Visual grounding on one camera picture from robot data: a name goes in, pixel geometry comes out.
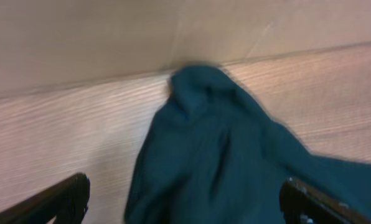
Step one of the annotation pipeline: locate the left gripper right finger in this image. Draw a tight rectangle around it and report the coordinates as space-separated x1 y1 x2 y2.
279 178 371 224

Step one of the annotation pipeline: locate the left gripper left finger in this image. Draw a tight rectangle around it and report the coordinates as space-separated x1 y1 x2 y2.
0 172 90 224

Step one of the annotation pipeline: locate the black t-shirt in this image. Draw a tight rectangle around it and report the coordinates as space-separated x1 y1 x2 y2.
124 65 371 223

